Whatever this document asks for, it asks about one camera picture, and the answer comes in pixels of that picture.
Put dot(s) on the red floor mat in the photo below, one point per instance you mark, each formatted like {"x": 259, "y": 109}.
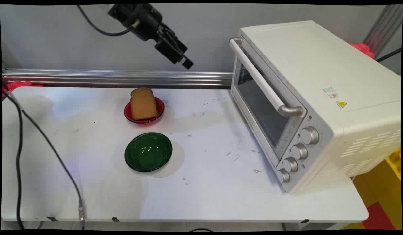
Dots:
{"x": 379, "y": 217}

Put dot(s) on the white label sticker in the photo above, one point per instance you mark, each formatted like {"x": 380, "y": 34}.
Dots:
{"x": 330, "y": 92}

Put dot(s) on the brown bread slice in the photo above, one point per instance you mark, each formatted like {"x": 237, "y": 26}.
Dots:
{"x": 142, "y": 106}

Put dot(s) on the aluminium rail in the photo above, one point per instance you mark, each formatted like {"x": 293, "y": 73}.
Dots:
{"x": 116, "y": 78}

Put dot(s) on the aluminium post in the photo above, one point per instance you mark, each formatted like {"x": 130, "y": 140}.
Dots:
{"x": 384, "y": 26}

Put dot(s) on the yellow floor mat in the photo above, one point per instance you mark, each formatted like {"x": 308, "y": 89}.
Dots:
{"x": 378, "y": 182}

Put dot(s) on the large silver oven knob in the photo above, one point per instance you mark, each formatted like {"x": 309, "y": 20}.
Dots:
{"x": 309, "y": 135}

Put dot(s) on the yellow warning sticker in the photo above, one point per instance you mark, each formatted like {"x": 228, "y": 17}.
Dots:
{"x": 341, "y": 104}

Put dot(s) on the red bowl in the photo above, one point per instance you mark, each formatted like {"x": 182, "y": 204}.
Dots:
{"x": 159, "y": 109}

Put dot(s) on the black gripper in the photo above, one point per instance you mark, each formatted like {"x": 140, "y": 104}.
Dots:
{"x": 144, "y": 19}

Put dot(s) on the red plastic bracket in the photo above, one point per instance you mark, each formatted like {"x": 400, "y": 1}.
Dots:
{"x": 363, "y": 49}

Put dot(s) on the black table edge clip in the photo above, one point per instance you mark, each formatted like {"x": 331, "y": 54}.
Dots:
{"x": 305, "y": 221}
{"x": 115, "y": 219}
{"x": 52, "y": 218}

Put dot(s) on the red plastic clamp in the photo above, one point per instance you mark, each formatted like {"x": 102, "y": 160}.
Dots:
{"x": 17, "y": 85}

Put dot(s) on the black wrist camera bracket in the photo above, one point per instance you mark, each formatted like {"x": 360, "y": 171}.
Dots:
{"x": 118, "y": 12}

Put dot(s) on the green bowl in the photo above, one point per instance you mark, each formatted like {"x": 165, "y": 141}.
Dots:
{"x": 148, "y": 152}

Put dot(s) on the cream toaster oven body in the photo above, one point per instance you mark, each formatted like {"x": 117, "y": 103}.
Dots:
{"x": 319, "y": 75}

